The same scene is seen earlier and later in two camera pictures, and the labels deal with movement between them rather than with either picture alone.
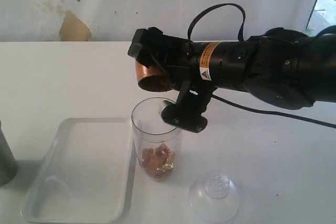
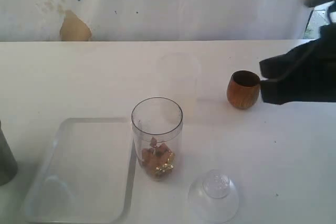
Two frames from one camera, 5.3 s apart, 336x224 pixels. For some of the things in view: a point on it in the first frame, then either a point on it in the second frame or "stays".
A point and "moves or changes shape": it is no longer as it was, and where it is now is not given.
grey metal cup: [8, 167] stays
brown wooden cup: [152, 78] moves or changes shape
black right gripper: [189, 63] to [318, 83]
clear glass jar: [158, 144] stays
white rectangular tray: [87, 176] stays
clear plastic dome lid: [214, 198] stays
